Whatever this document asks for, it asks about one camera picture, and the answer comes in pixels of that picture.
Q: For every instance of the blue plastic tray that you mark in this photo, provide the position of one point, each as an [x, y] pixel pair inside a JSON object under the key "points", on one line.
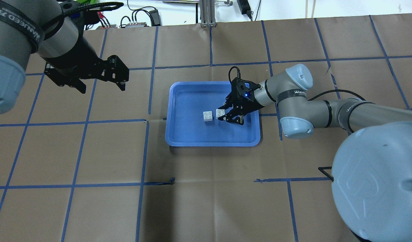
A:
{"points": [[185, 126]]}

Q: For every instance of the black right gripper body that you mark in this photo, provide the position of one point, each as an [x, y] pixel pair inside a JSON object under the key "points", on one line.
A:
{"points": [[248, 103]]}

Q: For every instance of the white block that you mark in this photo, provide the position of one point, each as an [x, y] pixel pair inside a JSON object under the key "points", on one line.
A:
{"points": [[219, 113], [207, 116]]}

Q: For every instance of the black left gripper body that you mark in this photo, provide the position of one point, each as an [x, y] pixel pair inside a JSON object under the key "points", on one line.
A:
{"points": [[79, 59]]}

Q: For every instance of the black power adapter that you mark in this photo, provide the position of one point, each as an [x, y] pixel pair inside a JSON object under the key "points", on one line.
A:
{"points": [[244, 6]]}

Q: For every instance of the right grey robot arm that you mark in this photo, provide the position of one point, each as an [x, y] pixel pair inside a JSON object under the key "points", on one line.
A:
{"points": [[371, 172]]}

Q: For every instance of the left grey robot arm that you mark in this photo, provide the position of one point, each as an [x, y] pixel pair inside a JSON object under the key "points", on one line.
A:
{"points": [[54, 29]]}

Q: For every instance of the centre aluminium frame post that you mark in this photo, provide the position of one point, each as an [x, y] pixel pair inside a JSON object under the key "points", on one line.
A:
{"points": [[207, 13]]}

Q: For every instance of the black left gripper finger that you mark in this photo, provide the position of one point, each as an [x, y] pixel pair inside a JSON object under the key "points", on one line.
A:
{"points": [[78, 85], [116, 71]]}

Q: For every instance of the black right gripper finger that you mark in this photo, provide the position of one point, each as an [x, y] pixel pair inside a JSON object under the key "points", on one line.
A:
{"points": [[231, 118], [229, 105]]}

